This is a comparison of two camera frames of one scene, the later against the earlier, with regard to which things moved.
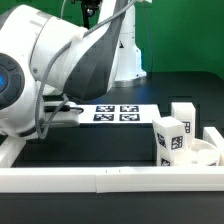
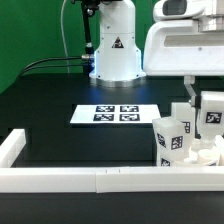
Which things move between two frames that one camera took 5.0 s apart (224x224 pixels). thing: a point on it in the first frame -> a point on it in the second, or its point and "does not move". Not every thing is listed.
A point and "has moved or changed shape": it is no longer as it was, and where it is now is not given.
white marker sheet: (118, 113) does not move
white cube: (170, 139) does not move
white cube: (185, 112) does not move
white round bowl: (199, 152) has moved or changed shape
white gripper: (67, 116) -> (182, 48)
